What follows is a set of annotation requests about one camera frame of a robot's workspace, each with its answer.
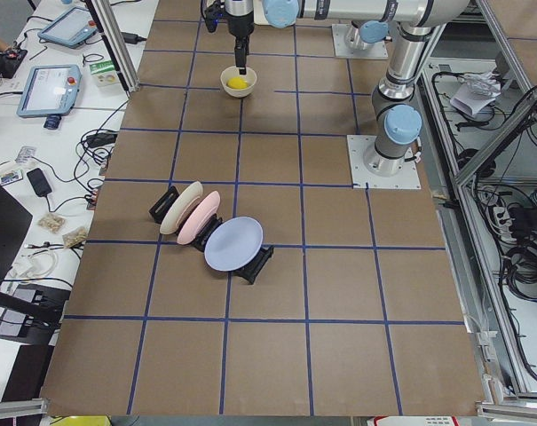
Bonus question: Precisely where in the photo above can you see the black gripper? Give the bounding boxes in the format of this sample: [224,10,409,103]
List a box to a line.
[226,12,255,75]

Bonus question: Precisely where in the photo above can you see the white ceramic bowl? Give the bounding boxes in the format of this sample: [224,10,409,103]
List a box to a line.
[220,66,257,98]

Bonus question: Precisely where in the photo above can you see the yellow lemon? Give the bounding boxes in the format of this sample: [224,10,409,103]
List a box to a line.
[226,75,249,91]

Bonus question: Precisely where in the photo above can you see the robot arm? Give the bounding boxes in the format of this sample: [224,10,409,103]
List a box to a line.
[202,1,399,76]
[292,0,468,177]

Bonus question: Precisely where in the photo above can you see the black power adapter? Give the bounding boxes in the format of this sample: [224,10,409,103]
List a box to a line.
[122,32,146,44]

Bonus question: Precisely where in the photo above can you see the green white carton box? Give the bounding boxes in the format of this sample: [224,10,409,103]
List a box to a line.
[89,60,120,87]

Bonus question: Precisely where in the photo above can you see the cream plate in rack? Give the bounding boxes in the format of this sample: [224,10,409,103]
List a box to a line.
[160,181,203,235]

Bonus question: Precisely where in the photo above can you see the far teach pendant tablet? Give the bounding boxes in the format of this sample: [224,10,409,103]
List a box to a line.
[38,7,98,49]

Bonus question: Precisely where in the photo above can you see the teach pendant tablet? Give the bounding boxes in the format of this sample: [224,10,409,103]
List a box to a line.
[17,65,82,118]
[38,7,98,49]

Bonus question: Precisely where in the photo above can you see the pink plate in rack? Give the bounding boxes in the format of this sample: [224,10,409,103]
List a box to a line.
[177,191,220,245]

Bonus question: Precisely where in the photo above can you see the light blue plate in rack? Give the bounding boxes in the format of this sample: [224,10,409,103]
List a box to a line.
[204,217,264,272]

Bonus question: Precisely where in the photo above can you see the near teach pendant tablet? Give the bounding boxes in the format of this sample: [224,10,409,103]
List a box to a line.
[17,65,82,118]

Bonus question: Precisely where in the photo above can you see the black dish rack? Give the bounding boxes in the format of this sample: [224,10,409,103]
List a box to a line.
[149,186,274,284]

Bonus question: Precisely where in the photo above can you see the crumpled white paper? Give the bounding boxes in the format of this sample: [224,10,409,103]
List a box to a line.
[450,71,501,118]

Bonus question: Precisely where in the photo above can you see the black smartphone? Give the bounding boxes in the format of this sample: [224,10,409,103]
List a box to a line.
[27,168,52,197]

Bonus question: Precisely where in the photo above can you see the snack bag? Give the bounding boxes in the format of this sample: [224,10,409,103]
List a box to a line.
[37,212,67,234]
[62,226,89,249]

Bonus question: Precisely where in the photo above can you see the black monitor stand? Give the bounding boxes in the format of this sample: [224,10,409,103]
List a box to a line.
[0,185,70,344]

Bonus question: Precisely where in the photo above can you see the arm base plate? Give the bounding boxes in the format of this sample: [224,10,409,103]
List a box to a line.
[332,20,389,60]
[347,135,422,190]

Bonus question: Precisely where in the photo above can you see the aluminium profile post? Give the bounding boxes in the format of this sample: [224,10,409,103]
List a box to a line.
[85,0,139,93]

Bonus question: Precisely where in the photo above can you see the aluminium frame diagonal strut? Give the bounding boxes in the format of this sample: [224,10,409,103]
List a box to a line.
[454,86,537,188]

